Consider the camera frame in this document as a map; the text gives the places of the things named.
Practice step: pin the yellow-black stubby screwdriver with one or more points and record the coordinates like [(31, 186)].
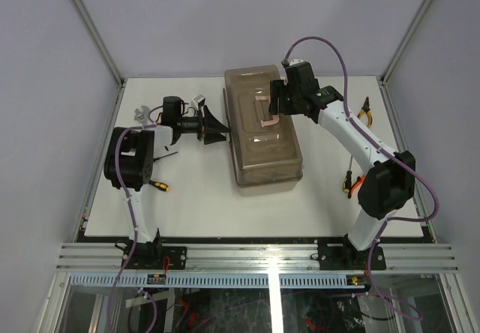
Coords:
[(160, 186)]

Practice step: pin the aluminium mounting rail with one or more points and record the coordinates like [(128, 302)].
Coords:
[(400, 258)]

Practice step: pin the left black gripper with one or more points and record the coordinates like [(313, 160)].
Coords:
[(211, 124)]

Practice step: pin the yellow-black right screwdriver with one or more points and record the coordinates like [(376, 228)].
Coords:
[(347, 182)]

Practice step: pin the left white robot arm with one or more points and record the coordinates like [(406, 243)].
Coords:
[(130, 158)]

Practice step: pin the left aluminium frame post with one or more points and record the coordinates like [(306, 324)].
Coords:
[(98, 42)]

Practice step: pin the pink toolbox carry handle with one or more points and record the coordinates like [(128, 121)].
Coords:
[(262, 107)]

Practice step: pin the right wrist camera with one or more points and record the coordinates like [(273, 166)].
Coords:
[(287, 62)]

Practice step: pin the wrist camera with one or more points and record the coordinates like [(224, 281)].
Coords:
[(198, 101), (287, 62)]

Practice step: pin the red-handled adjustable wrench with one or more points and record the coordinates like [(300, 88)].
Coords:
[(142, 116)]

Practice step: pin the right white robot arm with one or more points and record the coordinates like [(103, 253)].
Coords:
[(388, 175)]

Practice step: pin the aluminium frame post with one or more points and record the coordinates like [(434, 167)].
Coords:
[(98, 42), (405, 41)]

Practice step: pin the right aluminium frame post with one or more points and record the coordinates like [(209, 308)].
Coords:
[(405, 41)]

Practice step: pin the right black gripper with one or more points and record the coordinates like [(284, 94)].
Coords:
[(276, 92)]

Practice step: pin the beige toolbox with smoky lid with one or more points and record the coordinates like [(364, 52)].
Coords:
[(266, 160)]

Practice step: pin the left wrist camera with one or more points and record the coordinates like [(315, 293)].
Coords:
[(198, 101)]

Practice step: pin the orange-handled pliers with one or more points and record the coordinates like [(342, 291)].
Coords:
[(356, 185)]

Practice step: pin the red-handled long screwdriver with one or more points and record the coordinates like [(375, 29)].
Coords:
[(155, 159)]

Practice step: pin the yellow needle-nose pliers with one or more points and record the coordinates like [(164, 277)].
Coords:
[(366, 111)]

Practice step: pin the slotted cable duct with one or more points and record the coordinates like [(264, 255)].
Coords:
[(203, 280)]

